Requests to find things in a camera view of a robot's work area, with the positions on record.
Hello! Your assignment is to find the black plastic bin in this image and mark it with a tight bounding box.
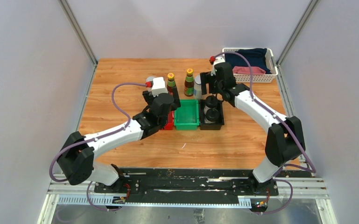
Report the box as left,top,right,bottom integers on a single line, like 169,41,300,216
199,99,225,131

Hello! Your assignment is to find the red plastic bin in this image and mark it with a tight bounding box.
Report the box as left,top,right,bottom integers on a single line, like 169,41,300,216
163,111,174,130

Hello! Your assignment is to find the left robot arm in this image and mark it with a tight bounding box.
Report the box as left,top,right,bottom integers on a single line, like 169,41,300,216
53,87,181,193

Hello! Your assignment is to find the silver lid jar right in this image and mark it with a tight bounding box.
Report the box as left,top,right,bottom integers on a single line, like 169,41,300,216
193,75,203,100

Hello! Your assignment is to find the pink cloth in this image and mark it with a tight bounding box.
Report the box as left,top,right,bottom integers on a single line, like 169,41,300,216
233,66,266,75

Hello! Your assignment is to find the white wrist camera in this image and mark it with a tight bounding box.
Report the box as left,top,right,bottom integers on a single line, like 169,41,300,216
209,56,225,76
151,77,168,97

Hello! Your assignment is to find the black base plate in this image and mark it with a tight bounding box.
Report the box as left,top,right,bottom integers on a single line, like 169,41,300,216
94,168,279,205

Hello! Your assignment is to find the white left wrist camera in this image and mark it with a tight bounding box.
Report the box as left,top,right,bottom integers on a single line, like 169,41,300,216
151,77,168,97

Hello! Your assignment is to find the navy blue cloth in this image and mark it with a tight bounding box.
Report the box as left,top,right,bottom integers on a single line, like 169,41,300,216
225,48,271,74

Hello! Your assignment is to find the green plastic bin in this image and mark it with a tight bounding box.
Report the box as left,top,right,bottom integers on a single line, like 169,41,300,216
174,99,199,131

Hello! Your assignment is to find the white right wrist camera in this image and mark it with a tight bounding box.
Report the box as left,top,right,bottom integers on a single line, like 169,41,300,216
209,56,225,76

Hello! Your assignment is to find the aluminium frame rail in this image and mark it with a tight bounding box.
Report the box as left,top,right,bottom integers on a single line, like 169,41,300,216
38,168,337,224

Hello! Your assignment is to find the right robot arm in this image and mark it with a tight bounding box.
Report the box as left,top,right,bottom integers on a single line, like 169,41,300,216
200,62,305,195

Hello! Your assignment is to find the silver lid jar left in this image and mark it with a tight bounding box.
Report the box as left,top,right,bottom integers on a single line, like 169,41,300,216
146,76,155,92

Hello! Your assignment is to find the silver lid jar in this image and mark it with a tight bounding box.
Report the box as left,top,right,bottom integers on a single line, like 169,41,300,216
193,75,203,100
146,76,155,92

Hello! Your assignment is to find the right sauce bottle yellow cap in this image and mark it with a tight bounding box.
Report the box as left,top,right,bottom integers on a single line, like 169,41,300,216
184,68,194,97

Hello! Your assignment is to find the black cap shaker bottle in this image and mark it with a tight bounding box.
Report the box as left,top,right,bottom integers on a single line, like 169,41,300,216
204,95,218,113

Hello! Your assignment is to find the sauce bottle yellow cap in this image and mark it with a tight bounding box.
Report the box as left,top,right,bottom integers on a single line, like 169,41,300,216
167,73,176,94
184,68,194,97

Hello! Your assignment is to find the left sauce bottle yellow cap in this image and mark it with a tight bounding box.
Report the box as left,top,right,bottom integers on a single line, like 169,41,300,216
167,73,176,94

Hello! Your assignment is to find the white plastic basket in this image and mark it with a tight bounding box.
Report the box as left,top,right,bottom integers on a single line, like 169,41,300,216
222,48,278,83

